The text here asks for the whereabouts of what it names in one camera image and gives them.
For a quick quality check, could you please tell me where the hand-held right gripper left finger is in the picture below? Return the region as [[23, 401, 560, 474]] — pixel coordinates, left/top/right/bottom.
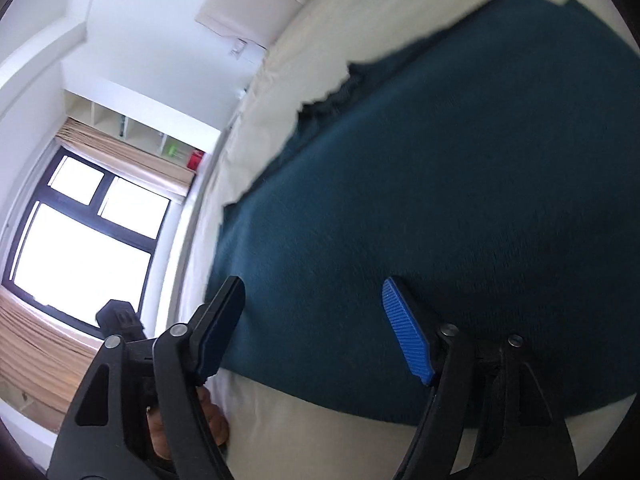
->
[[47, 275, 246, 480]]

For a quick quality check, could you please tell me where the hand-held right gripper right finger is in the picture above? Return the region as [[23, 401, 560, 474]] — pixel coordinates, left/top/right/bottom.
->
[[381, 277, 584, 480]]

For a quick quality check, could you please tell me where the dark green sweater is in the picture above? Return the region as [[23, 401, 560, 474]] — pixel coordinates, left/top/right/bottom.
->
[[209, 0, 640, 429]]

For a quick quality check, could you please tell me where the person's left hand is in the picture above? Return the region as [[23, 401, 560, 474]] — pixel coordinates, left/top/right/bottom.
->
[[146, 386, 231, 463]]

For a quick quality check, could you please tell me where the black framed window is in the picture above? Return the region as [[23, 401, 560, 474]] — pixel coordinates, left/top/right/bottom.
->
[[1, 147, 174, 335]]

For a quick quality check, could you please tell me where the bed with beige sheet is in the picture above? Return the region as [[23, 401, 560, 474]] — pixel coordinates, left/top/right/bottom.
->
[[177, 0, 640, 480]]

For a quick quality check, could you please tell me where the white bookshelf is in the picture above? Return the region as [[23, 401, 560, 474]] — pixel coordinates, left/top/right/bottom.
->
[[64, 89, 222, 172]]

